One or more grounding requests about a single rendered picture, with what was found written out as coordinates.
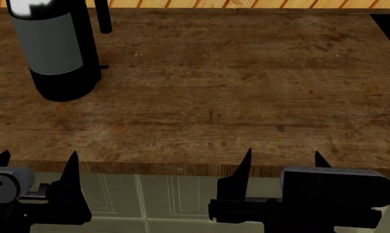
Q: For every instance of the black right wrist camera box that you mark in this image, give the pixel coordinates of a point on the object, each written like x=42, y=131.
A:
x=337, y=189

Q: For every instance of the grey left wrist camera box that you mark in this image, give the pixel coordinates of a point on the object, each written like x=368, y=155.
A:
x=7, y=183

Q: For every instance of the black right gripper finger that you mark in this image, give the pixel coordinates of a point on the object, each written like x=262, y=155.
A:
x=235, y=191
x=321, y=160

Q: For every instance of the white cabinet doors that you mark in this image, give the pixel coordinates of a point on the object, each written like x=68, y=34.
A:
x=178, y=194

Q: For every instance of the cream cabinet door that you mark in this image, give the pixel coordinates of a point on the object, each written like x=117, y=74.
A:
x=94, y=226
x=201, y=227

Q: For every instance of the black and grey coffee machine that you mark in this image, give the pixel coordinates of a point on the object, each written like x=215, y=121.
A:
x=55, y=48

